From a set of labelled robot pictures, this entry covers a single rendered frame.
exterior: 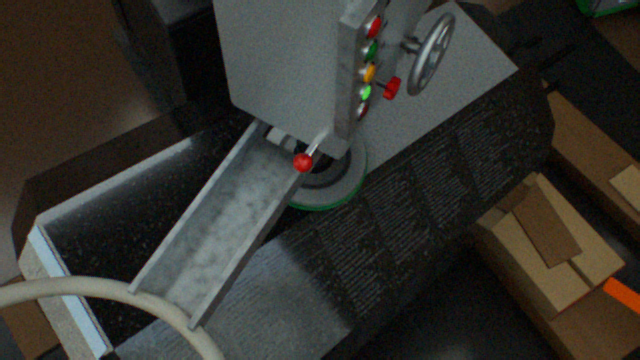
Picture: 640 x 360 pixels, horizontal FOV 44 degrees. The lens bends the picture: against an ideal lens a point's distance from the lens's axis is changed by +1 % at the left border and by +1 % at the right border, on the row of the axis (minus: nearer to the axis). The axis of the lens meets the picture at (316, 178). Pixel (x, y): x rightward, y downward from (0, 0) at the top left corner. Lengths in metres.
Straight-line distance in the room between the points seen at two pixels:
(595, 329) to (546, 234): 0.30
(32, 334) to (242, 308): 0.98
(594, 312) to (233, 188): 1.33
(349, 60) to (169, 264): 0.48
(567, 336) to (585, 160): 0.57
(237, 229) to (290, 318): 0.39
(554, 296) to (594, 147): 0.58
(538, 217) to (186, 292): 1.28
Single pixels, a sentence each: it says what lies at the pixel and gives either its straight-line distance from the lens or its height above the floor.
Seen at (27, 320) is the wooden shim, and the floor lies 0.03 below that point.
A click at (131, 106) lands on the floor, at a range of 2.70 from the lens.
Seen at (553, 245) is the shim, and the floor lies 0.22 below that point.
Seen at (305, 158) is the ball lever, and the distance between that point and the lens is 1.22.
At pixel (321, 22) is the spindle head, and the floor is 1.46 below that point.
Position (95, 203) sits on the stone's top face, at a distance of 1.65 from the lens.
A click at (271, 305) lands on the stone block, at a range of 1.60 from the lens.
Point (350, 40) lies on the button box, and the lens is 0.97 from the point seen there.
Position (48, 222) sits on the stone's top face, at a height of 0.80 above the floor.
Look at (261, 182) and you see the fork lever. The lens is 1.33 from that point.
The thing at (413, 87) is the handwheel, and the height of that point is 1.18.
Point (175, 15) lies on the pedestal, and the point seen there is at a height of 0.74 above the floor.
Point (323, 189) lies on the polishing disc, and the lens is 1.53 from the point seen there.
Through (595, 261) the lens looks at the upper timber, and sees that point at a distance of 2.31.
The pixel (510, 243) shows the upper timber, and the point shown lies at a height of 0.21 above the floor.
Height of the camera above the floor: 2.25
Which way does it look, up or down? 64 degrees down
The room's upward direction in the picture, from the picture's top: straight up
